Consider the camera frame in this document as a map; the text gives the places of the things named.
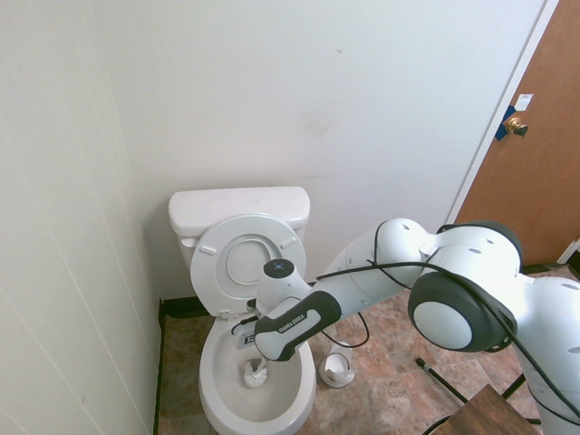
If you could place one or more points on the white toilet tank lid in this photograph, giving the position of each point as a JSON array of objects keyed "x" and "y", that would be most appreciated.
[{"x": 235, "y": 204}]

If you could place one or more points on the white toilet tank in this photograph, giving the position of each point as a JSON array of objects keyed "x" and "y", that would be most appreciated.
[{"x": 188, "y": 254}]

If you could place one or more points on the brass door knob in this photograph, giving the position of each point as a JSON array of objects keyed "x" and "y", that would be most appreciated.
[{"x": 514, "y": 124}]

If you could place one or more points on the brown wooden table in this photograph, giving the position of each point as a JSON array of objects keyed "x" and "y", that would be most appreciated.
[{"x": 489, "y": 412}]

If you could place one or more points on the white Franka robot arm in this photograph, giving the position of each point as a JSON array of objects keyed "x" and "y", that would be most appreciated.
[{"x": 385, "y": 272}]

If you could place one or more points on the black rubber baseboard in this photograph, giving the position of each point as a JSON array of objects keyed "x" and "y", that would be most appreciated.
[
  {"x": 159, "y": 362},
  {"x": 186, "y": 307}
]

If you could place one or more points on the brown wooden door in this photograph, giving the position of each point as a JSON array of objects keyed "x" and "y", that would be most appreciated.
[{"x": 539, "y": 181}]

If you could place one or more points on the white toilet bowl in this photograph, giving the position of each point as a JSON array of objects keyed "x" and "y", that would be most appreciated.
[{"x": 272, "y": 408}]

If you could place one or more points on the white paper label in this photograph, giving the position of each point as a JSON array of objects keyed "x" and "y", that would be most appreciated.
[{"x": 524, "y": 102}]

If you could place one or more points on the white plastic object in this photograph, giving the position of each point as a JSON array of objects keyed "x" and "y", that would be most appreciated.
[{"x": 570, "y": 251}]

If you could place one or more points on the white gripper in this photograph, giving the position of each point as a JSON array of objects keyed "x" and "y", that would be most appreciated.
[{"x": 244, "y": 337}]

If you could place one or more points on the white toilet seat and lid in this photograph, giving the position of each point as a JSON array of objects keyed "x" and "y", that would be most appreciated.
[{"x": 213, "y": 272}]

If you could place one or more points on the white door frame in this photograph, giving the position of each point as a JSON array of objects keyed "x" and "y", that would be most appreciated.
[{"x": 498, "y": 118}]

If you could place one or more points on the blue tape strip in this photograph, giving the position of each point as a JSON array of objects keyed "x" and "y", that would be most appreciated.
[{"x": 503, "y": 131}]

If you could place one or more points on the white toilet brush holder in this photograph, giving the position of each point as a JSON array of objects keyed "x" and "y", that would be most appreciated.
[{"x": 337, "y": 369}]

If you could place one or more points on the white toilet brush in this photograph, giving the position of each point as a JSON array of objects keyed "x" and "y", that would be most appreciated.
[{"x": 254, "y": 374}]

